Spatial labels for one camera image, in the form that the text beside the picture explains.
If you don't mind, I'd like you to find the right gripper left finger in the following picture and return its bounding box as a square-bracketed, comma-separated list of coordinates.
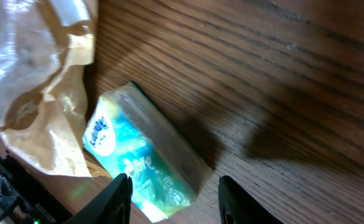
[64, 173, 133, 224]

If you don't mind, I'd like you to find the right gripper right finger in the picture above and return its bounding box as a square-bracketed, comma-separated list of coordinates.
[218, 175, 282, 224]

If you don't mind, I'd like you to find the small teal white packet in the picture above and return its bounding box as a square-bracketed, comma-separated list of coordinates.
[83, 83, 212, 223]

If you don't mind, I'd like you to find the clear brown bread bag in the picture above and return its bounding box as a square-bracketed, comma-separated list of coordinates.
[0, 0, 107, 177]

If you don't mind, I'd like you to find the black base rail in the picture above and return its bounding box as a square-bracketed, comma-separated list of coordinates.
[0, 156, 72, 224]

